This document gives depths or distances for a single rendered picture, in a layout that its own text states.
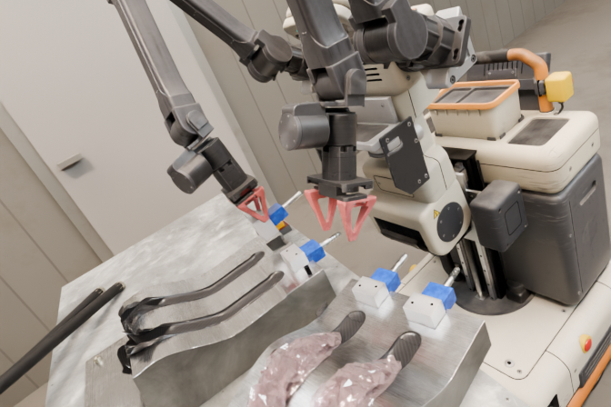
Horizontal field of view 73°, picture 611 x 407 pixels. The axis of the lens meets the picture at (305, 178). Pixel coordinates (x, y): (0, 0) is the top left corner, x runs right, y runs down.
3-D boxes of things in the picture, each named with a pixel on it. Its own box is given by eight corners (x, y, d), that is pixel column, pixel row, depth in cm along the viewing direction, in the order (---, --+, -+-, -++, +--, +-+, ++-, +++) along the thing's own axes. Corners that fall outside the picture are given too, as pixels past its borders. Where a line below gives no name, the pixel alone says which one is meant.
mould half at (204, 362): (286, 253, 106) (265, 211, 101) (339, 302, 84) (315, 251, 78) (101, 379, 92) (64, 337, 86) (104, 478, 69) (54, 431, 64)
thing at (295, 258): (338, 238, 92) (330, 219, 90) (350, 246, 87) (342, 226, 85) (289, 272, 88) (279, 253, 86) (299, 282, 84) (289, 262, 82)
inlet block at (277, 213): (303, 200, 98) (290, 182, 96) (311, 203, 93) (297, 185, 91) (260, 236, 95) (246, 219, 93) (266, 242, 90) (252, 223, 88)
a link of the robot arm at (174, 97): (129, -59, 86) (118, -22, 94) (101, -61, 82) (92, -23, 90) (215, 125, 82) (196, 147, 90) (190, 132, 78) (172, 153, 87)
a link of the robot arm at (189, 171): (195, 106, 82) (181, 124, 88) (154, 137, 75) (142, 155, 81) (237, 150, 84) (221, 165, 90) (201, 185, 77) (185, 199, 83)
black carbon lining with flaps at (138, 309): (264, 254, 97) (246, 223, 93) (293, 285, 83) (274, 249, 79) (125, 348, 86) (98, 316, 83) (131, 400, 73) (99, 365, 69)
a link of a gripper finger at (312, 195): (328, 242, 67) (328, 184, 65) (303, 231, 73) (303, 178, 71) (359, 233, 71) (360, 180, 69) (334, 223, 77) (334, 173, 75)
